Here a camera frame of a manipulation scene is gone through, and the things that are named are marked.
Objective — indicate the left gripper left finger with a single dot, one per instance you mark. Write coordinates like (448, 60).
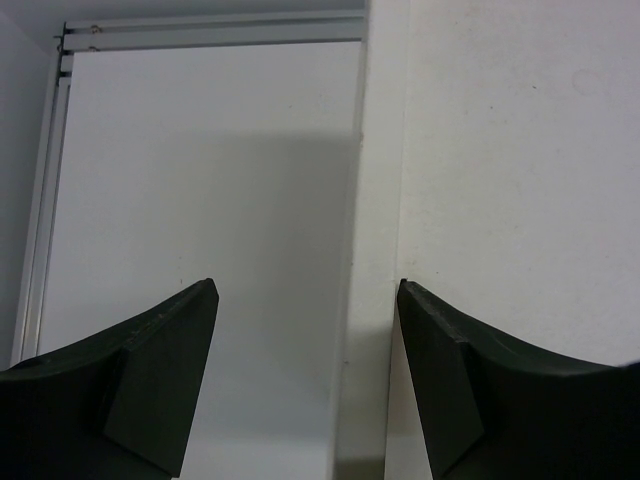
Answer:
(118, 404)

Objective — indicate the white drawer cabinet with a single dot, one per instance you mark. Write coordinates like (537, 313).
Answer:
(499, 168)

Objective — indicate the aluminium frame rail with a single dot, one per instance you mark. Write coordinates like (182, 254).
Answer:
(320, 26)

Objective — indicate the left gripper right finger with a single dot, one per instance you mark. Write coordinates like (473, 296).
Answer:
(492, 406)

